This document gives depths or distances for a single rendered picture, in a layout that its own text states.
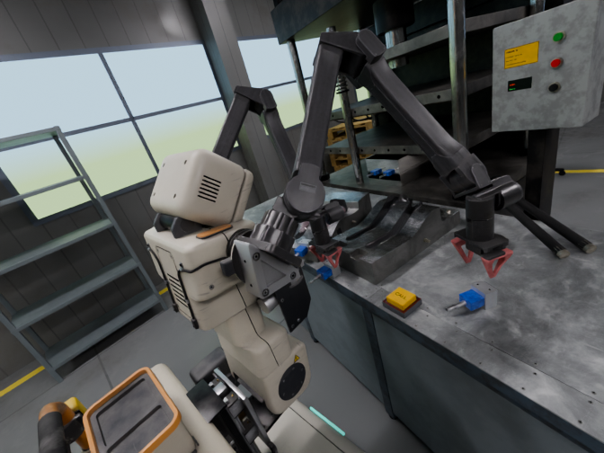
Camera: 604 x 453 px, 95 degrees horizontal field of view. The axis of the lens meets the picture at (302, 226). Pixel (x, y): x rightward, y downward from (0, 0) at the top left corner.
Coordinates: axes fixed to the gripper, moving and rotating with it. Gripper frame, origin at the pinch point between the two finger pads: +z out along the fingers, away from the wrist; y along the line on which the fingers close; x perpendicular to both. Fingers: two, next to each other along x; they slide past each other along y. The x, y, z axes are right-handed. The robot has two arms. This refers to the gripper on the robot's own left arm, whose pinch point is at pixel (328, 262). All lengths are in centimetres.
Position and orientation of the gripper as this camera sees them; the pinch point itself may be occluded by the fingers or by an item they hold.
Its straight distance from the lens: 105.4
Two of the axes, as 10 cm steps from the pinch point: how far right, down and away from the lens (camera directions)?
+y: -5.5, -1.9, 8.1
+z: 2.7, 8.8, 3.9
